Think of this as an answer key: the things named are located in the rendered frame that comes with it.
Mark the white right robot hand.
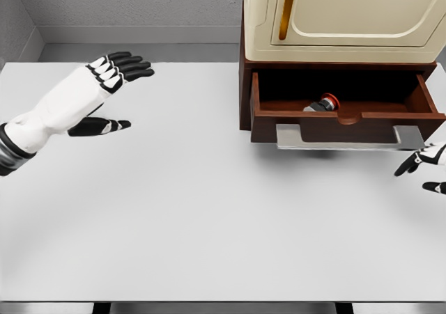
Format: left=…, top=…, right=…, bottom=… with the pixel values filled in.
left=394, top=141, right=446, bottom=195

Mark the red button switch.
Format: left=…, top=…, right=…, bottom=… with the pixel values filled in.
left=302, top=93, right=341, bottom=113

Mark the cream cabinet door, gold handle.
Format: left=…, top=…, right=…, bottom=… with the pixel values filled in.
left=270, top=0, right=446, bottom=48

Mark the brown drawer with silver handle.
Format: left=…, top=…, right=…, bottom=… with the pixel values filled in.
left=249, top=70, right=446, bottom=151

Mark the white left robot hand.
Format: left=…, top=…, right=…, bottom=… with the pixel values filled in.
left=38, top=51, right=155, bottom=138

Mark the cream and brown cabinet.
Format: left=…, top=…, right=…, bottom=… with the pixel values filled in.
left=238, top=0, right=446, bottom=143

